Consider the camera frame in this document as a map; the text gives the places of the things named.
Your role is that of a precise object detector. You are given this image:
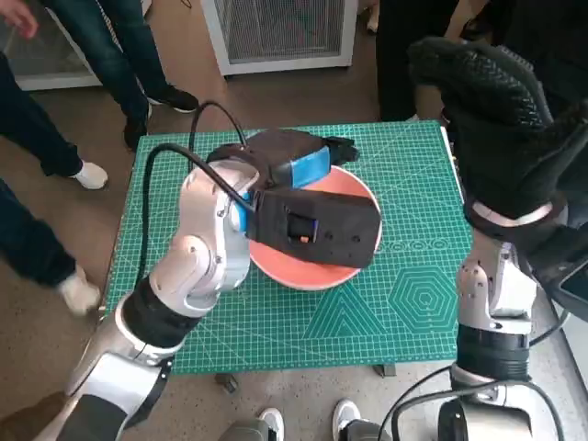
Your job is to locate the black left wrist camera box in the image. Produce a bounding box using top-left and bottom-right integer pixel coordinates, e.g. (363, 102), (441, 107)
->
(245, 187), (384, 270)

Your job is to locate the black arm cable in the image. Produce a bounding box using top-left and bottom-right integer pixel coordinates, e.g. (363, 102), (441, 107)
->
(380, 365), (571, 441)
(139, 143), (258, 281)
(527, 307), (571, 345)
(189, 100), (249, 151)

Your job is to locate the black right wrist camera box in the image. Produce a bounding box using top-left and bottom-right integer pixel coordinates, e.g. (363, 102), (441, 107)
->
(527, 220), (588, 313)

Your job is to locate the green cutting mat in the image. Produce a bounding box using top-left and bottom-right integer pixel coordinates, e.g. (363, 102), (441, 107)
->
(104, 119), (474, 377)

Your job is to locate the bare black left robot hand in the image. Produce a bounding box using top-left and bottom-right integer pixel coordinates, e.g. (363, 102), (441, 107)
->
(247, 128), (360, 190)

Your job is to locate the pink bowl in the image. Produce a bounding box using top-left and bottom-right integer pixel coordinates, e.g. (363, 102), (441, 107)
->
(247, 164), (385, 293)

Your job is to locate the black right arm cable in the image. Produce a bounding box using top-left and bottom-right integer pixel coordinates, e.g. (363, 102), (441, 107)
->
(380, 365), (571, 441)
(527, 307), (571, 345)

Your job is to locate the white shoe with grey leg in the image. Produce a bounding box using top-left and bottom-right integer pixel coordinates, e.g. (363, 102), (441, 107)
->
(332, 399), (391, 441)
(220, 407), (286, 441)

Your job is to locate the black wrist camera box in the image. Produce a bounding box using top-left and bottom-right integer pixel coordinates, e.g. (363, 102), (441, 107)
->
(245, 187), (384, 270)
(527, 220), (588, 313)

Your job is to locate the person's hand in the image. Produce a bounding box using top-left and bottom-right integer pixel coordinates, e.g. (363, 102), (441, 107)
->
(0, 0), (39, 39)

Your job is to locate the white framed mesh cabinet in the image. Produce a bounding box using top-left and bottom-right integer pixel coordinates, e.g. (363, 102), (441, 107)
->
(0, 0), (102, 92)
(199, 0), (355, 78)

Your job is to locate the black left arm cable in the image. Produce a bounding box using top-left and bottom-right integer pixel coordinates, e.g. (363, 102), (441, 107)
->
(139, 143), (258, 281)
(189, 100), (249, 151)

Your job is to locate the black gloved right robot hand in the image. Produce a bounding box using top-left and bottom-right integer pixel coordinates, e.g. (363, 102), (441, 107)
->
(407, 36), (588, 227)

